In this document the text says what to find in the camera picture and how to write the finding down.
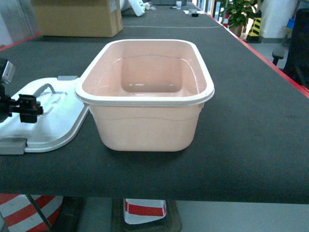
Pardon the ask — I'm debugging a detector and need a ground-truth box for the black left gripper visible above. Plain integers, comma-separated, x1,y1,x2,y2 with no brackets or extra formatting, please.
0,58,43,123

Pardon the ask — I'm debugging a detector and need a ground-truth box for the white box lid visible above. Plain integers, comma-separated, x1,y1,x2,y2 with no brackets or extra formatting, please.
0,76,89,155

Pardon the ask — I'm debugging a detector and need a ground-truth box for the pink plastic storage box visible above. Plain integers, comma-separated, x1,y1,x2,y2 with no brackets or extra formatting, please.
74,39,215,152

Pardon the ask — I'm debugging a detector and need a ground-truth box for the brown cardboard box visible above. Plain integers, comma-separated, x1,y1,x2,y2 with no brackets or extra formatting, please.
31,0,123,38

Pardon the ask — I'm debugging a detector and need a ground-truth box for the left red white cone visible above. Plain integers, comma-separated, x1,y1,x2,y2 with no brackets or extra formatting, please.
0,193,85,232

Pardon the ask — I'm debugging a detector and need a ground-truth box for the red white cone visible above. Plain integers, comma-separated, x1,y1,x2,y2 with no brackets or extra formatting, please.
111,198,183,232
0,193,85,232

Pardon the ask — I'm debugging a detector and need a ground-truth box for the right red white cone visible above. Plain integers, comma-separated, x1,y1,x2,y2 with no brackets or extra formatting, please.
111,198,183,232

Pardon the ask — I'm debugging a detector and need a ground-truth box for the white paper cup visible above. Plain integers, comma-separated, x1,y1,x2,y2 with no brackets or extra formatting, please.
176,0,182,10

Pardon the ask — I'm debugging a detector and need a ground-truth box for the potted green plant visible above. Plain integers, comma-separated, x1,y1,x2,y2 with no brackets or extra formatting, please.
219,0,258,37

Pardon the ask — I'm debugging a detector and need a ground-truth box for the yellow black striped bollard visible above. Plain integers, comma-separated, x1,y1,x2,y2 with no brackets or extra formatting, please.
246,10,262,43

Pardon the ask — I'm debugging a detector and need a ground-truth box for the black office chair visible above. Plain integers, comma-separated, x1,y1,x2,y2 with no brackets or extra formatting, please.
281,8,309,88

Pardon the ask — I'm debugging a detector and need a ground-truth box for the red metal table frame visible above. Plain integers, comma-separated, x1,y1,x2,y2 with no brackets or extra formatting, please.
0,6,309,99

